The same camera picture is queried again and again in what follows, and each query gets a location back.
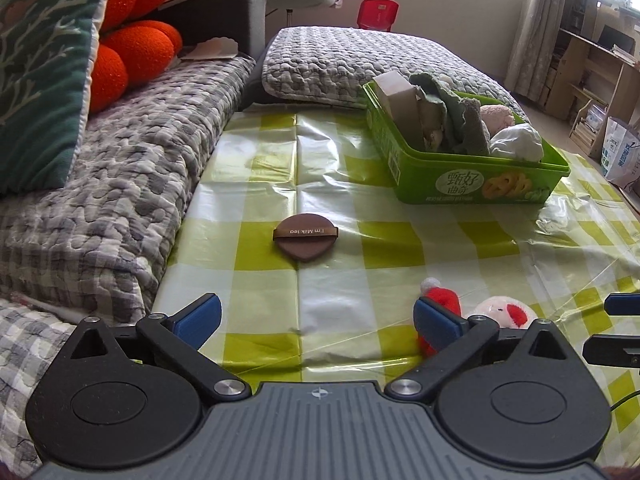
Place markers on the wooden shelf rack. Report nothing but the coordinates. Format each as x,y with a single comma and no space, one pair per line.
587,82

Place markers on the santa plush toy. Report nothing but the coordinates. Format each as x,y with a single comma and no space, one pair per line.
506,311

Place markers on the orange bobble cushion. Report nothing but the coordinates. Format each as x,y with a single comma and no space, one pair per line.
133,50

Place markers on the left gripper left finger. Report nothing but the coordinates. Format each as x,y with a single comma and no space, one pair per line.
175,342

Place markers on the green cookie tin box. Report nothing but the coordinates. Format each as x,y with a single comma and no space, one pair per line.
440,178

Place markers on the white scalloped paper card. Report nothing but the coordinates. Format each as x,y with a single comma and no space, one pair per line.
215,49

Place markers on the grey quilted sofa cover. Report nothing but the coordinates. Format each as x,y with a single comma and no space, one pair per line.
99,245

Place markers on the brown powder puff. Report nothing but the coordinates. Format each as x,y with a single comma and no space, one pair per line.
305,237

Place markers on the green tree pattern pillow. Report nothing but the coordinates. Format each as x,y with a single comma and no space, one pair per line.
48,50

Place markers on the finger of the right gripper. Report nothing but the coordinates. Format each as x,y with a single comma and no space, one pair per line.
612,350
622,303

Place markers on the white paper bag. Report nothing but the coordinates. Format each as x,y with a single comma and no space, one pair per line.
620,153

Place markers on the white pink sponge block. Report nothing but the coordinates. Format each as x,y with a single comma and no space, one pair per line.
398,98

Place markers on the white cloth in box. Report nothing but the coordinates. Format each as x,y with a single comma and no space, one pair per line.
519,142

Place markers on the grey towel cloth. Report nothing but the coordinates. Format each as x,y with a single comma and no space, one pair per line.
463,130

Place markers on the red plastic stool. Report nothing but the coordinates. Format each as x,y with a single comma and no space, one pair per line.
377,15

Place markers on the dark grey sofa armrest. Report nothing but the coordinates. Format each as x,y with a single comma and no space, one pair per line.
199,20

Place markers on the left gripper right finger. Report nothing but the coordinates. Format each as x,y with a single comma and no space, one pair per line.
459,343

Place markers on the green checkered tablecloth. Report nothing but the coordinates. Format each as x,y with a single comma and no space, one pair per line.
347,315

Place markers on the beige curtain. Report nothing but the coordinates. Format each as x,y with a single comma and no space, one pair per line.
534,41

